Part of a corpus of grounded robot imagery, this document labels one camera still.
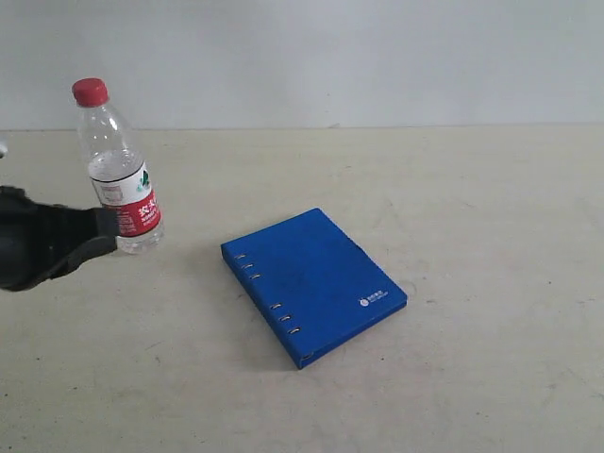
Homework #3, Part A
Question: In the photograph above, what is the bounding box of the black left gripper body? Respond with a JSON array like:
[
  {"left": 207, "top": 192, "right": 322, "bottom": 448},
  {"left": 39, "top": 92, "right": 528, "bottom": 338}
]
[{"left": 1, "top": 186, "right": 90, "bottom": 292}]

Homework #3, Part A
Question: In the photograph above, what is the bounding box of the clear bottle red cap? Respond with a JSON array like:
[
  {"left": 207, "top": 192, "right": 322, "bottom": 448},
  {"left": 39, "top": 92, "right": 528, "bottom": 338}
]
[{"left": 72, "top": 77, "right": 164, "bottom": 255}]

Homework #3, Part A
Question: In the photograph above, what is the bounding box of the blue ring binder notebook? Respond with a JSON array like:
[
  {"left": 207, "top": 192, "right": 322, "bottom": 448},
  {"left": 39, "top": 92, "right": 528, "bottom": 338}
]
[{"left": 221, "top": 208, "right": 408, "bottom": 369}]

